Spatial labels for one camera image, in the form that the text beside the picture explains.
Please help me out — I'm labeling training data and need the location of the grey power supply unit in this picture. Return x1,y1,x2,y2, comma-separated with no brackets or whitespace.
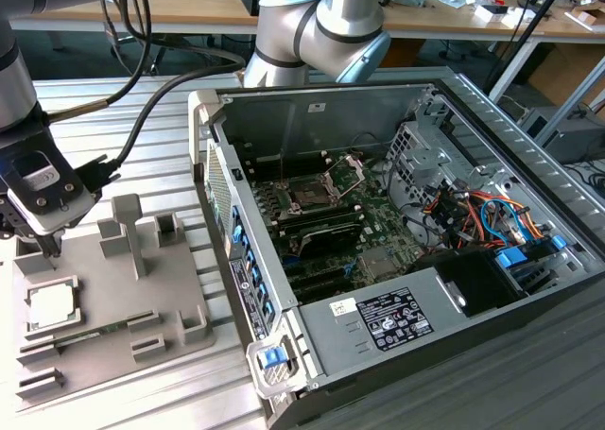
296,265,467,379

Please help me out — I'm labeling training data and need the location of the blue case release latch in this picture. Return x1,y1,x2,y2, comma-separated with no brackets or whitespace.
258,347,289,370

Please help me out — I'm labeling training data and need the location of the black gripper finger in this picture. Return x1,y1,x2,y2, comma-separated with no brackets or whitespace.
35,230,64,271

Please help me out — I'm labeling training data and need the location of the green RAM stick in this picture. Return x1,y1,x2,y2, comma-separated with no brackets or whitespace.
54,319,133,351

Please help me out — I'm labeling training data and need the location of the wooden desk white frame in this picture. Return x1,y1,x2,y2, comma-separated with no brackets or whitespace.
381,0,605,100
9,0,260,37

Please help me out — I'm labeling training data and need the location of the perforated metal drive cage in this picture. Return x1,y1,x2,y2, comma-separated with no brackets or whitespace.
383,117,481,209

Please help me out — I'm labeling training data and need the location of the black slanted stand pole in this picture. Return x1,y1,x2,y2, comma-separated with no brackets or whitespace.
484,0,573,94

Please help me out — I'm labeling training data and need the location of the black graphics card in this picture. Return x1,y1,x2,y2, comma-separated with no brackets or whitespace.
283,221,365,264

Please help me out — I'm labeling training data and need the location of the large brown cardboard box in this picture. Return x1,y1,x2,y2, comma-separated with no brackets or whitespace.
528,42,605,106

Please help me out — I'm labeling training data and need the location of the open black PC case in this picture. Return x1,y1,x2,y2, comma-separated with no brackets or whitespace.
187,65,605,430

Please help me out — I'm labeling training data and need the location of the blue data wire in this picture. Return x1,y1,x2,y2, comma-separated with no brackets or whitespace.
479,197,530,248

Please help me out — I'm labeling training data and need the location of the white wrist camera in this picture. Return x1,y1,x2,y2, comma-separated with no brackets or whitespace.
9,163,98,236

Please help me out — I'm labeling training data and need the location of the grey plastic parts rack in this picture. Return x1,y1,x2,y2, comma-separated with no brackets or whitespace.
9,193,221,412

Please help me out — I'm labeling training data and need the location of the thick black connector cable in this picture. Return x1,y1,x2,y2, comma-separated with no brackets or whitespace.
75,56,250,199

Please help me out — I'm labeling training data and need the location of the small white box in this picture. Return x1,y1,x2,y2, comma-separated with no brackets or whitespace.
475,3,510,25

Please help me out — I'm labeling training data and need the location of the thin black brass-ended cable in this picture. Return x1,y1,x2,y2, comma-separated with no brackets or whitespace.
44,0,155,122

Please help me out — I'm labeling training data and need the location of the grey chipset heatsink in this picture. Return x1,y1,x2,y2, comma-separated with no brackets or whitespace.
357,248,408,282

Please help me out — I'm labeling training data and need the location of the black RAM slot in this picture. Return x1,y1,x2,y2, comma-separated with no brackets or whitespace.
273,201,358,223
278,208,364,232
248,151,327,174

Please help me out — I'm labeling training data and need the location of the small cardboard box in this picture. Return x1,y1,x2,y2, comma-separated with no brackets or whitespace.
569,9,599,29

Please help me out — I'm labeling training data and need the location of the hard disk in blue carrier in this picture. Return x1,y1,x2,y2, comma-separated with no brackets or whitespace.
493,233,571,297

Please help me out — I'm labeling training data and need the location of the green motherboard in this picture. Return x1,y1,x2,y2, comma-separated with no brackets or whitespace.
250,150,445,306

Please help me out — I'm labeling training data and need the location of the grey computer box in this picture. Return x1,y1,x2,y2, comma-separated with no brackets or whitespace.
517,106,605,164

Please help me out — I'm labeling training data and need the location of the orange power wire bundle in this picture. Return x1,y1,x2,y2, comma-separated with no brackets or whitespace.
423,186,552,254

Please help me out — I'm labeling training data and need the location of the black expansion slot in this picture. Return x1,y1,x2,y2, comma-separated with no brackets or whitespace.
283,258,349,284
290,273,355,303

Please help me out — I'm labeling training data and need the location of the CPU socket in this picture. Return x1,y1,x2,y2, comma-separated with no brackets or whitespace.
278,174,349,216

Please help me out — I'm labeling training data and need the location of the metal socket cover frame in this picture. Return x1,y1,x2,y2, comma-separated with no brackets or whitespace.
323,153,368,202

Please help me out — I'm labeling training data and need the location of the aluminium profile post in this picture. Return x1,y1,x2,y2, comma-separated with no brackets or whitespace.
536,54,605,150

